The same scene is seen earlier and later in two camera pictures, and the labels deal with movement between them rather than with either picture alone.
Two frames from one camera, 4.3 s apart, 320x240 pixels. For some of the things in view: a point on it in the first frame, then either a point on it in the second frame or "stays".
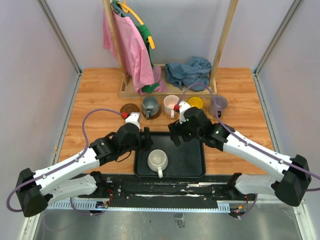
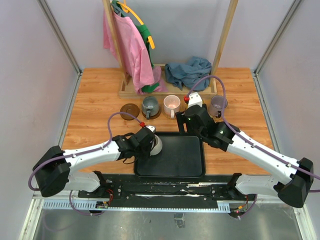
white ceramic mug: (157, 160) -> (158, 147)
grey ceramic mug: (150, 106) stays
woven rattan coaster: (176, 115) stays
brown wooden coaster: (153, 117) stays
